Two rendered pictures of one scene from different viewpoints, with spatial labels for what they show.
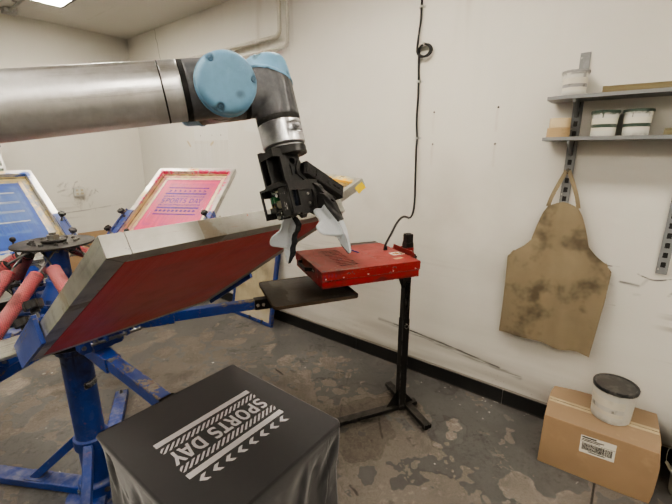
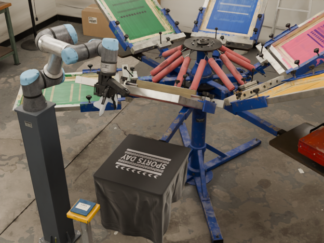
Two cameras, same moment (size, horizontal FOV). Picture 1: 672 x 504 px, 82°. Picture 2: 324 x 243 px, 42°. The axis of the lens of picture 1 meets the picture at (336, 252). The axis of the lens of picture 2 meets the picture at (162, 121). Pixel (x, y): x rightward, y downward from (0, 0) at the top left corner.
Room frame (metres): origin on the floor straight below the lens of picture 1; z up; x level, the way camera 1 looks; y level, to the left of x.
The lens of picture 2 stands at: (0.46, -1.72, 2.53)
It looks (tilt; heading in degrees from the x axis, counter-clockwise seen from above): 32 degrees down; 75
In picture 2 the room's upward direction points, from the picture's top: straight up
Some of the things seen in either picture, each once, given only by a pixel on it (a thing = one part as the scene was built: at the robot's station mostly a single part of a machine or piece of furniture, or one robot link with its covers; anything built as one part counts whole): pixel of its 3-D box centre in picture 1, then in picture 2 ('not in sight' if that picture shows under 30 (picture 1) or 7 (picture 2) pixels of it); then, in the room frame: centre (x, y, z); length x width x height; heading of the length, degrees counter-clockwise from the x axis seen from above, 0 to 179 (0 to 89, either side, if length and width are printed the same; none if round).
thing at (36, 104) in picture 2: not in sight; (33, 99); (0.29, 0.74, 1.25); 0.15 x 0.15 x 0.10
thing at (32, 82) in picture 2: not in sight; (32, 82); (0.30, 0.74, 1.37); 0.13 x 0.12 x 0.14; 23
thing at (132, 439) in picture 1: (221, 427); (143, 161); (0.89, 0.31, 0.95); 0.48 x 0.44 x 0.01; 52
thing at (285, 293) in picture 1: (224, 306); (263, 123); (1.83, 0.57, 0.91); 1.34 x 0.40 x 0.08; 112
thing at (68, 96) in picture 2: not in sight; (87, 79); (0.68, 1.32, 1.05); 1.08 x 0.61 x 0.23; 172
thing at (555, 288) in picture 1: (556, 261); not in sight; (2.13, -1.27, 1.06); 0.53 x 0.07 x 1.05; 52
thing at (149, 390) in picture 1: (137, 381); (173, 128); (1.19, 0.70, 0.89); 1.24 x 0.06 x 0.06; 52
